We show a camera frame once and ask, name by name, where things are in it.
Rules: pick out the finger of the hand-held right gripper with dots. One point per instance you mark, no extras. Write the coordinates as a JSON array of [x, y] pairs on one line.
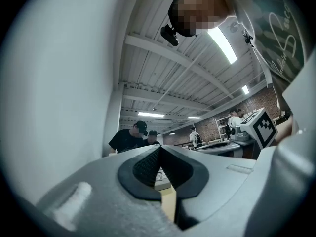
[[219, 147]]

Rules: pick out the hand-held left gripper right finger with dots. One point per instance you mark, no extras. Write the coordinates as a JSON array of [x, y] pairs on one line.
[[217, 181]]

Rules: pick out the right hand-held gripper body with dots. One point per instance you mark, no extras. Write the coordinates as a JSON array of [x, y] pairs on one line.
[[261, 130]]

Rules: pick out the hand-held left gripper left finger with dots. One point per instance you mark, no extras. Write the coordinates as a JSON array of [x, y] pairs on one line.
[[98, 201]]

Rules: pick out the person's right forearm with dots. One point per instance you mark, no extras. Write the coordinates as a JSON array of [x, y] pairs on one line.
[[284, 134]]

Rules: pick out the white shelf rack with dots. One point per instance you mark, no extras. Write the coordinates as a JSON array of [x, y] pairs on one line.
[[217, 130]]

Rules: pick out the long ceiling light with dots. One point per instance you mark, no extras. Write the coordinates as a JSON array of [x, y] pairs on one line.
[[151, 114], [222, 44], [194, 117], [245, 90]]

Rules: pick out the small black clip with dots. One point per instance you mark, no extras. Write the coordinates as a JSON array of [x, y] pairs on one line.
[[248, 39]]

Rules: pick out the person's printed t-shirt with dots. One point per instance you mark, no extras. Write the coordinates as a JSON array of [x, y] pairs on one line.
[[271, 21]]

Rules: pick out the person's head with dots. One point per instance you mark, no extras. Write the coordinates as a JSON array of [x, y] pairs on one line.
[[217, 6]]

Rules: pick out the black head camera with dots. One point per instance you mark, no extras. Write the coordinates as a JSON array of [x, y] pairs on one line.
[[169, 35]]

